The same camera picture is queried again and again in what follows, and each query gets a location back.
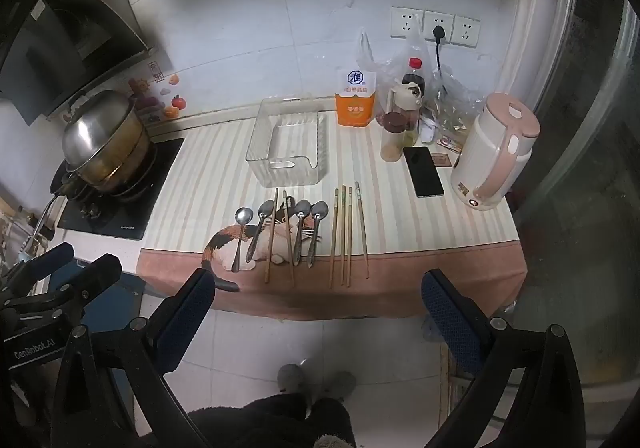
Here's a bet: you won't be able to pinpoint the steel spoon with ornate handle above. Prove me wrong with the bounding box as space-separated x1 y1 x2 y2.
307 200 330 269

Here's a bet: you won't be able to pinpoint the blue cabinet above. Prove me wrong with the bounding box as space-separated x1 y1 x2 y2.
47 270 166 409

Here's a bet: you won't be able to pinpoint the crumpled clear plastic bag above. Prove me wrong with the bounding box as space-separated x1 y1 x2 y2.
424 64 487 141

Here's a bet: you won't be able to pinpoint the dark bottle with red cap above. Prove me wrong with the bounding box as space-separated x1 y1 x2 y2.
402 57 427 99

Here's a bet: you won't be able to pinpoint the plastic jar with brown lid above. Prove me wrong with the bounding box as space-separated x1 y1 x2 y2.
380 111 406 163

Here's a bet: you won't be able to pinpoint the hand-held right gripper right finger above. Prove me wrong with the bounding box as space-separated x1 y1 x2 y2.
421 269 587 448

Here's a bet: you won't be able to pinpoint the black pan with handle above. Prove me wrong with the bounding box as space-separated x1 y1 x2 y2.
30 148 162 249

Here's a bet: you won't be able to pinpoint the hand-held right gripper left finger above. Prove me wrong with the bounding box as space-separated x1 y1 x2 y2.
50 268 217 448

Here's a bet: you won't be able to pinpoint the stainless steel pot with lid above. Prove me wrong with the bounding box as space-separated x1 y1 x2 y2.
61 89 154 185

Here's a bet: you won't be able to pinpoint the set of wooden chopsticks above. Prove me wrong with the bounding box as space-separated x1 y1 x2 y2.
264 181 371 290

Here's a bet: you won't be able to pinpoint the black cooktop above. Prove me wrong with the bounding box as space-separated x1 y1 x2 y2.
56 137 185 242

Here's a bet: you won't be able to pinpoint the black range hood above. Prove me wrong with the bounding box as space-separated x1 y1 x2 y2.
0 0 157 127

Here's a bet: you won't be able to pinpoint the orange and white salt bag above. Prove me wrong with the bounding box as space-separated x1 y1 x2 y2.
334 68 377 128

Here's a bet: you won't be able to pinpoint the black smartphone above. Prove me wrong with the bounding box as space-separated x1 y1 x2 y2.
402 146 446 199

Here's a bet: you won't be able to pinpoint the black plug with cable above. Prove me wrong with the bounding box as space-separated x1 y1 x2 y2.
430 24 449 79

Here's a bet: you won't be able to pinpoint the grey slipper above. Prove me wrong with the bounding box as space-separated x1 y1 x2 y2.
324 370 358 403
277 363 307 393

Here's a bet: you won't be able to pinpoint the white wall socket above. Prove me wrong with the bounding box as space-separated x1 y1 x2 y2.
452 14 481 48
423 9 456 43
389 5 426 40

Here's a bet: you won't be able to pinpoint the clear ribbed plastic container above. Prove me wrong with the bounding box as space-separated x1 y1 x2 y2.
245 98 331 187

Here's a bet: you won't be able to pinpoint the fruit wall stickers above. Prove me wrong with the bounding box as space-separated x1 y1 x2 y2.
127 72 189 125

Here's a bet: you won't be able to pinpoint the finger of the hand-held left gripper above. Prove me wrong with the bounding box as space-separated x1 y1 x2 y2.
0 243 76 301
62 254 123 311

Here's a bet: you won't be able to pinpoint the round-bowl steel spoon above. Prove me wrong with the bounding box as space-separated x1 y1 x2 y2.
231 207 255 274

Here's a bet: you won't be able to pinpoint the striped cat print table mat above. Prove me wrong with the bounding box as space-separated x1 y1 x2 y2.
137 115 529 322

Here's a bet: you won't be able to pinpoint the pink and white electric kettle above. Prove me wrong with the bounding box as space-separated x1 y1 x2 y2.
449 92 542 213

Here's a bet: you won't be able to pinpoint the person's dark fuzzy clothing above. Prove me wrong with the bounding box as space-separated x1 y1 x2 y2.
184 392 357 448

